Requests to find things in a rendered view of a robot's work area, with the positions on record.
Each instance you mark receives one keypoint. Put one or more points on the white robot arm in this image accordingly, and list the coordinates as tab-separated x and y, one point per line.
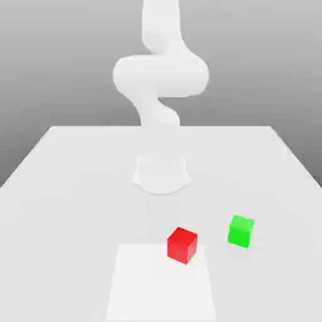
161	75

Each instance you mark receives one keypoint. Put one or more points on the small red cube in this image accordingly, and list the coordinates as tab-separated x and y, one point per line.
181	245

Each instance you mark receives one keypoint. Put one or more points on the small green cube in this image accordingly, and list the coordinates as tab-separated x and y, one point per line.
240	231

